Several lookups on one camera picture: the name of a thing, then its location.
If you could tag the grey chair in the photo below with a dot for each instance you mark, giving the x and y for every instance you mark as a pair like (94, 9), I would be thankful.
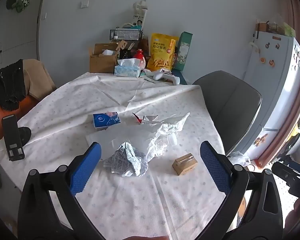
(227, 100)

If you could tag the blue tissue packet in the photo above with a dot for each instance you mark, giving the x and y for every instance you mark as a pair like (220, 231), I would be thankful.
(106, 119)

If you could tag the open brown cardboard box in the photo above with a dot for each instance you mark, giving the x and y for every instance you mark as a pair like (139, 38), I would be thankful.
(102, 63)

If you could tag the clear plastic bag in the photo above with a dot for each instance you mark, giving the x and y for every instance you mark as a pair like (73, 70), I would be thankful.
(162, 132)

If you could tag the pink curtain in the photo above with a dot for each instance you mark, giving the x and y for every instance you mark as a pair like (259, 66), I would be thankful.
(298, 55)

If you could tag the white refrigerator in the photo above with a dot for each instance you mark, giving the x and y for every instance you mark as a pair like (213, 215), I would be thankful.
(272, 92)

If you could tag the yellow snack bag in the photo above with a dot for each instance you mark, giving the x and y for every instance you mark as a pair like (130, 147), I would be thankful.
(162, 52)

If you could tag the green patterned carton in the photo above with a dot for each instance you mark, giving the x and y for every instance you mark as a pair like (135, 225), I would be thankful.
(183, 52)

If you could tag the white game controller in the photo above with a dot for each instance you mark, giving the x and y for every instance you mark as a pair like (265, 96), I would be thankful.
(165, 76)

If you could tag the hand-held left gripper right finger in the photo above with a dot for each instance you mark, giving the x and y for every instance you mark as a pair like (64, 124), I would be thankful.
(215, 170)

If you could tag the black phone stand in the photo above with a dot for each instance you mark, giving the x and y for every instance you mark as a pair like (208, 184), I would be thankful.
(12, 135)

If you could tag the green patterned hanging cloth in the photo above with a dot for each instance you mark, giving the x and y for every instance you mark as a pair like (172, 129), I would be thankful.
(23, 1)

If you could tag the white plastic bag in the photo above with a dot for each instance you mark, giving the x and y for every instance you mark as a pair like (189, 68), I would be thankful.
(240, 158)

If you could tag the orange chair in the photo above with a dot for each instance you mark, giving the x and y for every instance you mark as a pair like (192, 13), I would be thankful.
(27, 103)

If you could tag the beige jacket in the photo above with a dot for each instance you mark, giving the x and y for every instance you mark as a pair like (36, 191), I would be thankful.
(38, 77)

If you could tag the crumpled printed paper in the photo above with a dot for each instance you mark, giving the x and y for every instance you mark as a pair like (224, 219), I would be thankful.
(126, 160)

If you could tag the grey door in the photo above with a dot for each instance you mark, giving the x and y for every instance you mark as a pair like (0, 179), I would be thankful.
(12, 35)

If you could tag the small cardboard box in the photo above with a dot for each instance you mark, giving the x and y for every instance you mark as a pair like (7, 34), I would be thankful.
(185, 165)

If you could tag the light blue tissue box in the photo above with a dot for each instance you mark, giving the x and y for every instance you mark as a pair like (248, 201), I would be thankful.
(127, 70)

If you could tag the white paper bag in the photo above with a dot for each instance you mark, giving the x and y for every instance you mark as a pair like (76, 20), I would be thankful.
(140, 15)

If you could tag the red and white torn wrapper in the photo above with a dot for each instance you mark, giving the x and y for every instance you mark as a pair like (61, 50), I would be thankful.
(140, 118)

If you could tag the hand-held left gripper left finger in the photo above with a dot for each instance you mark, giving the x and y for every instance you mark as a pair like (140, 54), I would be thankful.
(86, 170)

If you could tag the red and white vase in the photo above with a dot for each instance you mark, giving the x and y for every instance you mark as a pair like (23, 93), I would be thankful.
(140, 57)

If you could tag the black cloth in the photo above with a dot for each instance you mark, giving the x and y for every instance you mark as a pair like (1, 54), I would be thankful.
(8, 87)

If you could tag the white floral tablecloth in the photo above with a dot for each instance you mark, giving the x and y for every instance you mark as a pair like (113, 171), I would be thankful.
(90, 97)

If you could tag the white light switch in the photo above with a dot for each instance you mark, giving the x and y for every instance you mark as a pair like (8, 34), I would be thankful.
(84, 4)

